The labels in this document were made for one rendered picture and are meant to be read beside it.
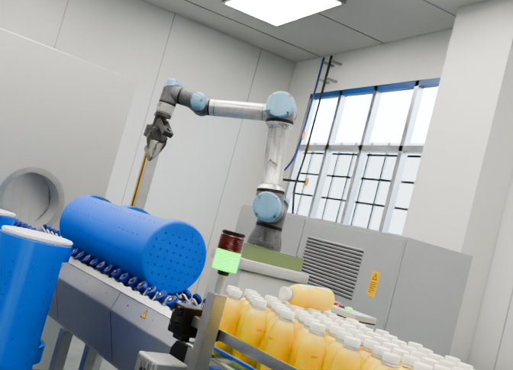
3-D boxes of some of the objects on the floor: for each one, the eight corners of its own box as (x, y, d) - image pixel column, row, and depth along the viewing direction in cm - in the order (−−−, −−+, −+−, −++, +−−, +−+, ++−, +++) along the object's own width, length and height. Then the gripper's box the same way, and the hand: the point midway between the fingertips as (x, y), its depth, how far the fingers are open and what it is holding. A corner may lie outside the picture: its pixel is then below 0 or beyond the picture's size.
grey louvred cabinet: (250, 381, 567) (293, 217, 578) (414, 504, 374) (472, 255, 385) (194, 372, 544) (239, 202, 554) (337, 499, 351) (401, 235, 361)
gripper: (166, 117, 291) (151, 162, 290) (149, 109, 286) (133, 156, 285) (175, 117, 284) (159, 164, 283) (158, 111, 279) (142, 158, 278)
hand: (150, 158), depth 282 cm, fingers closed
